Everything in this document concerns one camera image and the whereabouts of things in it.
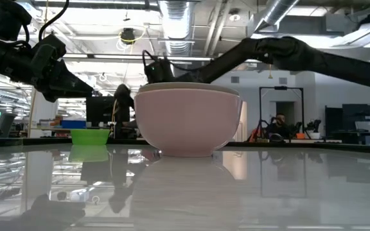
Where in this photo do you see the blue storage bin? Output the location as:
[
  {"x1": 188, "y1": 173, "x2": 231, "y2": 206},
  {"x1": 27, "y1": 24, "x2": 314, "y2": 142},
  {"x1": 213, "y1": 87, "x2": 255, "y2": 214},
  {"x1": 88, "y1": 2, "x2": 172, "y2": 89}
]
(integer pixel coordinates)
[{"x1": 60, "y1": 120, "x2": 87, "y2": 130}]

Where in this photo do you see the black ceiling cable reel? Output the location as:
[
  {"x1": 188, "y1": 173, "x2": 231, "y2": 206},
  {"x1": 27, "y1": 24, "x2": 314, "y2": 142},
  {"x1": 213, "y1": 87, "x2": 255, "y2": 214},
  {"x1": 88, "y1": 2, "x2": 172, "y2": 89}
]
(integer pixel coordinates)
[{"x1": 120, "y1": 28, "x2": 136, "y2": 44}]

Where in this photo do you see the standing person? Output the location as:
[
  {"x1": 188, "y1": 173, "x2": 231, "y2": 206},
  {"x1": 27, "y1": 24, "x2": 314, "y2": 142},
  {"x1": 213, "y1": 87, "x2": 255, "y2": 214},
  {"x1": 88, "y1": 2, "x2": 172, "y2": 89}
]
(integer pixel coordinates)
[{"x1": 112, "y1": 83, "x2": 138, "y2": 139}]

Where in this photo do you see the dark desk monitor setup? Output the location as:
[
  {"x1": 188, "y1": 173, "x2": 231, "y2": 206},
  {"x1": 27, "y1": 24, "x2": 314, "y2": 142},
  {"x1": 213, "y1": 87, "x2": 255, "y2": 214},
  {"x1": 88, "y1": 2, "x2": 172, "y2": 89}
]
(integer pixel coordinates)
[{"x1": 324, "y1": 103, "x2": 370, "y2": 145}]

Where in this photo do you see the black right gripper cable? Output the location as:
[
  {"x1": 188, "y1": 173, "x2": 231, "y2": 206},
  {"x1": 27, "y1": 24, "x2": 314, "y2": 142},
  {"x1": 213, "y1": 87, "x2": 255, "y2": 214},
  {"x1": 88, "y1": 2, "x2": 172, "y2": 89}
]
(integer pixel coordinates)
[{"x1": 141, "y1": 49, "x2": 207, "y2": 73}]

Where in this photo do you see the green plastic bowl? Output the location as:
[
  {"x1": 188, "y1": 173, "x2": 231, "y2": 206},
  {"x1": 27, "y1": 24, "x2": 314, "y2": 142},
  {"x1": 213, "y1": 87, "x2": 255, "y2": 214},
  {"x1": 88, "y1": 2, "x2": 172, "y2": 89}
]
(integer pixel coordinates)
[{"x1": 70, "y1": 128, "x2": 111, "y2": 146}]

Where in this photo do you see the white pot with plant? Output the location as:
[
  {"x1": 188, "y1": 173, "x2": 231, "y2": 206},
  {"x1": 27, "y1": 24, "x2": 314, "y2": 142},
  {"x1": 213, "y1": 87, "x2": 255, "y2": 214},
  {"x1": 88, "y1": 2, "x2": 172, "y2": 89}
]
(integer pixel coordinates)
[{"x1": 305, "y1": 119, "x2": 322, "y2": 141}]

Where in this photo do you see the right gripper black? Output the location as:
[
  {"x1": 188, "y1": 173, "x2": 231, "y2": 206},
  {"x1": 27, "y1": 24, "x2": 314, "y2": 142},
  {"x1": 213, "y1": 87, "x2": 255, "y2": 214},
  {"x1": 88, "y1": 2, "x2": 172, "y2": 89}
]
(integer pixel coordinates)
[{"x1": 144, "y1": 57, "x2": 186, "y2": 85}]

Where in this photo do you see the yellow hanging cable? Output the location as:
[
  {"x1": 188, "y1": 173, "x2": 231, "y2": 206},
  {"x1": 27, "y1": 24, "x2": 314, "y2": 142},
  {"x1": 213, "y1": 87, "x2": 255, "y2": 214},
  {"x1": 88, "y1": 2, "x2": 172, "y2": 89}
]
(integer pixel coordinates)
[{"x1": 110, "y1": 27, "x2": 148, "y2": 124}]

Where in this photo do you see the pink ceramic bowl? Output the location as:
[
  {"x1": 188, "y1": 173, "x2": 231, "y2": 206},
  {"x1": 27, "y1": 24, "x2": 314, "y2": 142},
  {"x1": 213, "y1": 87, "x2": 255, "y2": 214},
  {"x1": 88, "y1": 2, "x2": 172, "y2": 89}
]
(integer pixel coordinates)
[{"x1": 134, "y1": 88, "x2": 243, "y2": 158}]

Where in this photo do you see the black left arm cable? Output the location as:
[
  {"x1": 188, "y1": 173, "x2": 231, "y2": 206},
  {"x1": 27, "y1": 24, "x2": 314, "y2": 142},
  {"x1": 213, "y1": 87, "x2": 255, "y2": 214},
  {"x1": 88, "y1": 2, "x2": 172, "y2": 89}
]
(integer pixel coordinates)
[{"x1": 38, "y1": 0, "x2": 70, "y2": 42}]

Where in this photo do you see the silver smooth ceiling duct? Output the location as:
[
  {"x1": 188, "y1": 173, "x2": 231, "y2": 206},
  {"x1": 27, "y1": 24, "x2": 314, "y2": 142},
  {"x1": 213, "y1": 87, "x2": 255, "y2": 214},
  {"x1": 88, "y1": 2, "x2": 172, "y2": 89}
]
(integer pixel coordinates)
[{"x1": 248, "y1": 0, "x2": 301, "y2": 33}]

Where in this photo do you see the tall black metal frame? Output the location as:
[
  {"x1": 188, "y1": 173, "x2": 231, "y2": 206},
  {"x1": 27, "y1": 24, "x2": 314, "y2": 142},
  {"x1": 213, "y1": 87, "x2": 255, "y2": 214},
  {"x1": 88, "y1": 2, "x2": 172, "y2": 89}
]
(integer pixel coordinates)
[{"x1": 258, "y1": 85, "x2": 305, "y2": 141}]

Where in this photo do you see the black computer monitor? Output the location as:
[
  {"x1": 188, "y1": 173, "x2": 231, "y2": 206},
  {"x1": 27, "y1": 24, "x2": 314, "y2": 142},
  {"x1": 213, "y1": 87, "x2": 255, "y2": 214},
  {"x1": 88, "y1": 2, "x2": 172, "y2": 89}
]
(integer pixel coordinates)
[{"x1": 85, "y1": 96, "x2": 117, "y2": 128}]

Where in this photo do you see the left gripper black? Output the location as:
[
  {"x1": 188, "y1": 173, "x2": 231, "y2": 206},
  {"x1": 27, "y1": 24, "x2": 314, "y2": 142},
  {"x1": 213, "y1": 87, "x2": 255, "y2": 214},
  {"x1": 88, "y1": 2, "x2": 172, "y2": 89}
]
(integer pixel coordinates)
[{"x1": 30, "y1": 33, "x2": 94, "y2": 103}]

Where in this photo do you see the silver ribbed ceiling duct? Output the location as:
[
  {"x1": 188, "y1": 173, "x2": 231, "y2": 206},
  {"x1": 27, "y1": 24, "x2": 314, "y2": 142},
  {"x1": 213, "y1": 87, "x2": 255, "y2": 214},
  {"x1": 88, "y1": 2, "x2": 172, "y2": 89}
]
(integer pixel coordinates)
[{"x1": 157, "y1": 0, "x2": 195, "y2": 57}]

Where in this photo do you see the seated person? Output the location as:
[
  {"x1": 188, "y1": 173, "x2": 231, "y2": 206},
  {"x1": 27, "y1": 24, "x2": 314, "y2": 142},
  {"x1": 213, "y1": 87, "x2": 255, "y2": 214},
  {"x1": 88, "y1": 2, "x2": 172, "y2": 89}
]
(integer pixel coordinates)
[{"x1": 265, "y1": 112, "x2": 294, "y2": 141}]

